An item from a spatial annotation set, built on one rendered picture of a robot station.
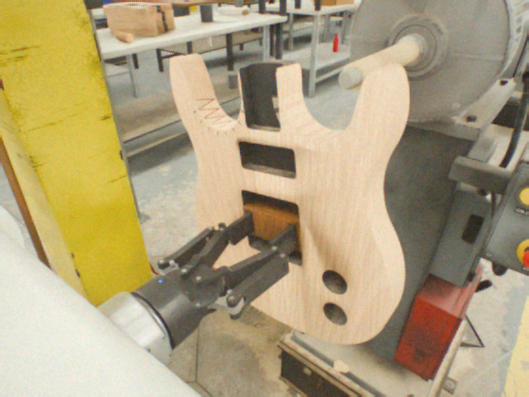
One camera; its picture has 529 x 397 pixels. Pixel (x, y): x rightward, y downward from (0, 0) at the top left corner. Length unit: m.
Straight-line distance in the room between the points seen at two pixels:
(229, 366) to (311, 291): 1.10
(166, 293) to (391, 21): 0.53
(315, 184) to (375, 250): 0.10
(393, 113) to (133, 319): 0.31
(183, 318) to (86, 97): 0.93
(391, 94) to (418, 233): 0.65
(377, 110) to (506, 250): 0.43
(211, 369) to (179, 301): 1.22
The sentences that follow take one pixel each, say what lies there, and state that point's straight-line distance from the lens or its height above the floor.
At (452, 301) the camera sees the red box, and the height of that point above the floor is 0.62.
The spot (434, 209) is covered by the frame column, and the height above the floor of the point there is 0.88.
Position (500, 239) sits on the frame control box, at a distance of 0.73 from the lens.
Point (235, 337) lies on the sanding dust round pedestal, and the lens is 1.67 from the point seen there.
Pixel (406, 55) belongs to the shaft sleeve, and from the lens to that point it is 0.58.
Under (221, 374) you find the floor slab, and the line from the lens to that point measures 1.59.
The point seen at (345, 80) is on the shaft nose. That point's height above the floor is 1.25.
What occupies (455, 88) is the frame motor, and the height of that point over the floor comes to 1.20.
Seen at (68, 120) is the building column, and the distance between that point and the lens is 1.21.
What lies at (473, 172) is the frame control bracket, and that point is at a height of 1.03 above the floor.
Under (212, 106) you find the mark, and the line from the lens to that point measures 0.55.
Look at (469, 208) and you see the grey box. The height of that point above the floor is 0.89.
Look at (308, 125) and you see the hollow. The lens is 0.44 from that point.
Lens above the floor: 1.37
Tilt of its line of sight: 34 degrees down
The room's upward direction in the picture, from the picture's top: straight up
